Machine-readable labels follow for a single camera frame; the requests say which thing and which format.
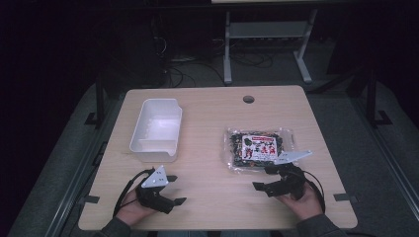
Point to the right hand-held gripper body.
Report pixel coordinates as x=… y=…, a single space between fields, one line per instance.
x=286 y=179

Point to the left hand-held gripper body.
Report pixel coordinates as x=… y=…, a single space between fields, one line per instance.
x=154 y=191

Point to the clear packet of dark pieces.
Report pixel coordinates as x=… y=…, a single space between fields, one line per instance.
x=258 y=148

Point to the white plastic bin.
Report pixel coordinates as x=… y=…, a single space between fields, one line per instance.
x=157 y=130

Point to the person's left hand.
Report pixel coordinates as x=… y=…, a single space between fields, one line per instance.
x=134 y=208

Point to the person's right hand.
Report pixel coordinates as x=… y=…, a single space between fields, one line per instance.
x=304 y=204

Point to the black metal stand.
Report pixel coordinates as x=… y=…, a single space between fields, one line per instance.
x=374 y=98
x=97 y=105

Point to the white metal desk frame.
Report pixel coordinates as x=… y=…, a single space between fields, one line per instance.
x=268 y=39

